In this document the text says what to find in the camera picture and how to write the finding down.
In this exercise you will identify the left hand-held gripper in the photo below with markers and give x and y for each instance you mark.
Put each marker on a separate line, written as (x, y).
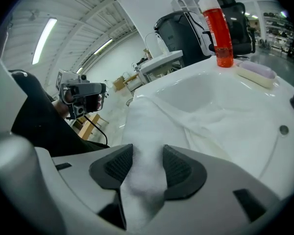
(66, 79)

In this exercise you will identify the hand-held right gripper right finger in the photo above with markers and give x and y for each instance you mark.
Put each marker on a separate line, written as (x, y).
(210, 180)

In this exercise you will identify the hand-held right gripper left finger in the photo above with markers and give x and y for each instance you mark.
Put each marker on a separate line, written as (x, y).
(83, 175)

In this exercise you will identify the white towel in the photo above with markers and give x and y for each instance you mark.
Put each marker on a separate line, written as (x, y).
(149, 131)

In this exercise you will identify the person's left forearm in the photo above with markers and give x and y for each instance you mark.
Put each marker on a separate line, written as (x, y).
(60, 110)

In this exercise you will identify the brown cardboard box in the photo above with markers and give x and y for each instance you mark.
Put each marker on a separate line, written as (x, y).
(118, 84)

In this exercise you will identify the person's left hand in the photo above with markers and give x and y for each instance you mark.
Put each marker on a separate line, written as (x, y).
(69, 97)

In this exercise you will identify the long tube light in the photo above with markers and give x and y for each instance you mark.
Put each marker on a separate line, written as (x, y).
(44, 40)
(103, 46)
(79, 70)

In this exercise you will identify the light wooden chair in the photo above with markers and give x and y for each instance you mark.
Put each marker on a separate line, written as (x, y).
(88, 128)

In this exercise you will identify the wooden chair brown seat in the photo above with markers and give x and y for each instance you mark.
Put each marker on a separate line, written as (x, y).
(131, 82)

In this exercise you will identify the person's black printed shirt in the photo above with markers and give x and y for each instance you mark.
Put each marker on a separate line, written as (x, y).
(44, 121)

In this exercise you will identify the white arched faucet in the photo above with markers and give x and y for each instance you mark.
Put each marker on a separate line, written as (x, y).
(147, 40)

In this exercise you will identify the white washbasin steel stand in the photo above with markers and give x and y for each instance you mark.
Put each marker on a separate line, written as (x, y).
(161, 60)

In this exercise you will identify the yellowish soap bottle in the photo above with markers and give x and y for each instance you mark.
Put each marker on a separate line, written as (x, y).
(161, 46)

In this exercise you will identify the white washbasin dark stand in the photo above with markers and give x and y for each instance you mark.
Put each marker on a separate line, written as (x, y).
(198, 92)

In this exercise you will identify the dark grey trash bin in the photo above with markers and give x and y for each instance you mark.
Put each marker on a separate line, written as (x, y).
(178, 38)

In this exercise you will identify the white soap dish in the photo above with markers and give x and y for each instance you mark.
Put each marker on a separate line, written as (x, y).
(257, 81)

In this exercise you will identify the purple soap bar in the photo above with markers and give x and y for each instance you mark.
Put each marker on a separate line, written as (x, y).
(257, 68)

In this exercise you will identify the white glass-door cabinet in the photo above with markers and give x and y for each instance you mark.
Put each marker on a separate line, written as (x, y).
(183, 5)

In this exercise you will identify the orange bottle white cap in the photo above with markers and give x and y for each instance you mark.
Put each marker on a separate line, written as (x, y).
(216, 33)

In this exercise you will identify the black office chair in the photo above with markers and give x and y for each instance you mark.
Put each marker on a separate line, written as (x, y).
(237, 26)

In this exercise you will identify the white display shelf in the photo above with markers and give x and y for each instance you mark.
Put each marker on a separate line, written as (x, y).
(276, 28)

